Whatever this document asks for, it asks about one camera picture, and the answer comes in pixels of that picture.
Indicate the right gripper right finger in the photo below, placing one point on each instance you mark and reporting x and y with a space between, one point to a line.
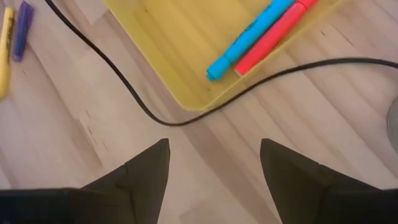
295 186

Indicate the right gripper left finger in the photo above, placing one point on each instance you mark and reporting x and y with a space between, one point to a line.
146 180

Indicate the coral red highlighter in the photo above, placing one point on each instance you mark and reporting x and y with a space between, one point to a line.
270 40

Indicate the cyan Sharpie highlighter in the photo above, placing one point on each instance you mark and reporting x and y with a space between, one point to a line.
248 34

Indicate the thin yellow pen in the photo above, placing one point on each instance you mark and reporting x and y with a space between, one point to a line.
4 62

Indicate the chrome desk lamp with bulb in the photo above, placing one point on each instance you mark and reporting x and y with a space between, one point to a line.
394 124

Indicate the yellow plastic tray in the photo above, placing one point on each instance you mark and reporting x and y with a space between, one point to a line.
174 37

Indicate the thin purple pen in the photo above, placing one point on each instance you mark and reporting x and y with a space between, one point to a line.
21 31

